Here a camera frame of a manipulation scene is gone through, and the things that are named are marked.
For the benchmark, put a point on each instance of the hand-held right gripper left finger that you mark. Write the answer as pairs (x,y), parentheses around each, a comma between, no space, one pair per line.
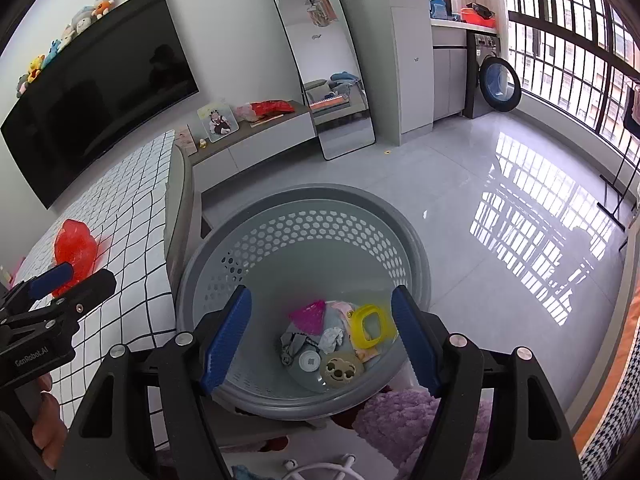
(227,340)

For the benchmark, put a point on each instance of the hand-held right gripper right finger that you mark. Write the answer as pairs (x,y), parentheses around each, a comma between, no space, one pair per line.
(415,340)

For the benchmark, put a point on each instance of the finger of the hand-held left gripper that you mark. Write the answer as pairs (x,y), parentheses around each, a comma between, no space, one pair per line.
(90,285)
(50,279)

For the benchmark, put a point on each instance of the red plastic bag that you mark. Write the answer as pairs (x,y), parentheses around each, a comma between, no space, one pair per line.
(75,247)

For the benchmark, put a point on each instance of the grey cloth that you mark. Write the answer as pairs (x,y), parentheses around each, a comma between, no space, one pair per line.
(292,345)

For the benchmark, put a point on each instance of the beige bear face toy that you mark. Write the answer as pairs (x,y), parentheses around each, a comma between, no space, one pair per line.
(341,369)

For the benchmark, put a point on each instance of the grey white paper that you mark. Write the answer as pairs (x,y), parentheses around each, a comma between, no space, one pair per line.
(332,338)

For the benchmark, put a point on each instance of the white round lid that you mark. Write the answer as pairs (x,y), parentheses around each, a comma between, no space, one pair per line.
(308,360)

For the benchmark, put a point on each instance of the pink mesh triangle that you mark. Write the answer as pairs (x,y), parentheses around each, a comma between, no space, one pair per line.
(309,316)

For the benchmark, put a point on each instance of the grey perforated basket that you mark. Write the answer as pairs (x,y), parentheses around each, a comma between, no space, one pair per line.
(300,240)

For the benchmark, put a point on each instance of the person's left hand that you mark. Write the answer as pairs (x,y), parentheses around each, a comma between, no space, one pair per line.
(47,425)

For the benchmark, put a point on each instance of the purple fluffy rug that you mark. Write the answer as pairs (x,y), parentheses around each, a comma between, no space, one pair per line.
(400,420)

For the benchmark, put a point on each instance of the checkered bed sheet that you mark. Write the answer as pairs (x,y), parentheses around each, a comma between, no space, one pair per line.
(130,210)

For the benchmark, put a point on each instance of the pink booklet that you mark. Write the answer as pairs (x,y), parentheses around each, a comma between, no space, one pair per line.
(186,141)

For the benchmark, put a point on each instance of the grey television console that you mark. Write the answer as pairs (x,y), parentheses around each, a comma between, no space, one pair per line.
(260,140)

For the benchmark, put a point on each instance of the houndstooth cloth orange edge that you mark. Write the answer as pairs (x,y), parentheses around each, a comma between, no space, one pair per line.
(617,410)

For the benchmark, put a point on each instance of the red packet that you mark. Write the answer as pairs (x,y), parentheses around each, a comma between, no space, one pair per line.
(267,108)

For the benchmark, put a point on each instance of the black drying rack stand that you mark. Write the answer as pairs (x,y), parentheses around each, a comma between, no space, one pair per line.
(612,195)

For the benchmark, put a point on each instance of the row of plush toys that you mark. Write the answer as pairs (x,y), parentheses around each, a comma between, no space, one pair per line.
(82,17)

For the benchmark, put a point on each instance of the low grey counter cabinet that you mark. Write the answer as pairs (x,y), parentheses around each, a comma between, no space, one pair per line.
(450,75)

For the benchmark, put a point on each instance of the washing machine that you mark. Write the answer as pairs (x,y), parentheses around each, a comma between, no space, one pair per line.
(495,80)

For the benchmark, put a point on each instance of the tall white cabinet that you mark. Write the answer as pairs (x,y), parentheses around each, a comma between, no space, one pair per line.
(407,50)

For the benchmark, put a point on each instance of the standing mirror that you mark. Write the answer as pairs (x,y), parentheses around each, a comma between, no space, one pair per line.
(325,60)

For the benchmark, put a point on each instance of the window grille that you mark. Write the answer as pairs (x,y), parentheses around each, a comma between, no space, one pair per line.
(565,50)

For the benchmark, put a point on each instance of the orange red basin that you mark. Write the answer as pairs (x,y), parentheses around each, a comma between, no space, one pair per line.
(477,16)

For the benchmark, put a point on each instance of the blue container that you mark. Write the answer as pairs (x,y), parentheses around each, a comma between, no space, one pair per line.
(438,8)

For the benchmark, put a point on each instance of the grey bed frame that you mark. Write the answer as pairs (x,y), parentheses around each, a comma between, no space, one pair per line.
(182,210)

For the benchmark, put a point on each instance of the black wall television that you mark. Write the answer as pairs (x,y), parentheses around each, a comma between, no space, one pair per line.
(95,95)

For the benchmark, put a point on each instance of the photo frame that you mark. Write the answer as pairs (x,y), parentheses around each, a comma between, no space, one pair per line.
(217,122)

